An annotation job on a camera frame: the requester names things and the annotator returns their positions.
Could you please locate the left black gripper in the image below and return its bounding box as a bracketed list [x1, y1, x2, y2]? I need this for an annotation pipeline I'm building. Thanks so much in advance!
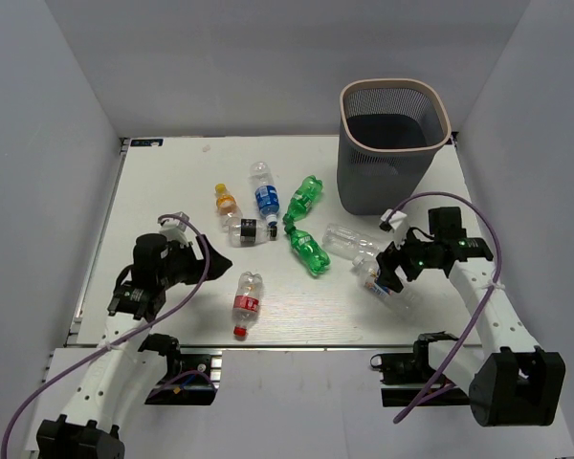
[159, 234, 232, 289]

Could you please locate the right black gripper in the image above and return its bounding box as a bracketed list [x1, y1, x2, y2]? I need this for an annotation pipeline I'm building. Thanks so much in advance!
[376, 225, 441, 293]

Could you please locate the white cap labelled bottle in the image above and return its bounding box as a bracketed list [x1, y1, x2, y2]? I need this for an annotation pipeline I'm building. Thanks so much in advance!
[352, 255, 419, 319]

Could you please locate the red label red cap bottle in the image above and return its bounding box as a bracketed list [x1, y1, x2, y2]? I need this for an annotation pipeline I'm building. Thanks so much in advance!
[232, 272, 263, 339]

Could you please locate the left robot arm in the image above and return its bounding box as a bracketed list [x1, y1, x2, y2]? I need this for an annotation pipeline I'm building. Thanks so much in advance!
[36, 233, 232, 458]

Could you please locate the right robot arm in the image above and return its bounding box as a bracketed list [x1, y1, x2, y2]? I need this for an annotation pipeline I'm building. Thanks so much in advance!
[370, 207, 565, 426]

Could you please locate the grey mesh waste bin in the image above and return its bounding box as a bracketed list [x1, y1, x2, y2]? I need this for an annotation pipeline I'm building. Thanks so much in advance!
[337, 78, 452, 215]

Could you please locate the black label clear bottle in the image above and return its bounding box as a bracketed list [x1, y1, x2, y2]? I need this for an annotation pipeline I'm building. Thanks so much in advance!
[227, 217, 277, 247]

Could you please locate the orange cap small bottle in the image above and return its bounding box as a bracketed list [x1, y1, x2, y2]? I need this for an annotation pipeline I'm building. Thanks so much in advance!
[214, 183, 242, 230]

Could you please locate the clear unlabelled plastic bottle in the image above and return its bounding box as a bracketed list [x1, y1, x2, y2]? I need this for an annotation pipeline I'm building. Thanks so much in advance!
[322, 224, 387, 260]

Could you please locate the lower green plastic bottle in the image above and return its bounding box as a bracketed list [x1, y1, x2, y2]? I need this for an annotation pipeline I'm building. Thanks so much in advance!
[285, 223, 331, 276]

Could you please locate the green plastic bottle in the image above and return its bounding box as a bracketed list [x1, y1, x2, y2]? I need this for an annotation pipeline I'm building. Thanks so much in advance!
[282, 175, 323, 225]
[285, 223, 331, 276]

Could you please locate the blue label clear bottle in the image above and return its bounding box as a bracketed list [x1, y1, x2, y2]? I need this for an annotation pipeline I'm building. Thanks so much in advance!
[250, 162, 279, 227]

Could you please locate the upper green plastic bottle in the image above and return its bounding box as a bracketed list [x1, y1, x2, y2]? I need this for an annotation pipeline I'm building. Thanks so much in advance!
[282, 175, 323, 225]

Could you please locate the blue corner label sticker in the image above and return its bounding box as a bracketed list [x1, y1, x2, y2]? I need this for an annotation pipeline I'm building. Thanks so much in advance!
[130, 139, 164, 147]

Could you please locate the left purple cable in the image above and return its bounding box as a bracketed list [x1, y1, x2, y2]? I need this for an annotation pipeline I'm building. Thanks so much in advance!
[0, 214, 211, 459]

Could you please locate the purple cable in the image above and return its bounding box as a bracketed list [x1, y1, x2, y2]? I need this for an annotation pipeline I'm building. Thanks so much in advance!
[0, 214, 211, 459]
[392, 191, 503, 425]

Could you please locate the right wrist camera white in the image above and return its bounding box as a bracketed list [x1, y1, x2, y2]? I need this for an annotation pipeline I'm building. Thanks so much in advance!
[379, 208, 409, 247]

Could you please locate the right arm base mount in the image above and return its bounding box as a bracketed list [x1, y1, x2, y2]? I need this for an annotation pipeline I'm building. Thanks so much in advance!
[369, 353, 469, 408]

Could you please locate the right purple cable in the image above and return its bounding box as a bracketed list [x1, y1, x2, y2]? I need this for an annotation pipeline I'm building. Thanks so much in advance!
[392, 191, 503, 425]

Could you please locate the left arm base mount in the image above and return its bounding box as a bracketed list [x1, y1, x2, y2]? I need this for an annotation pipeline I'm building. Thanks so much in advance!
[145, 348, 222, 406]

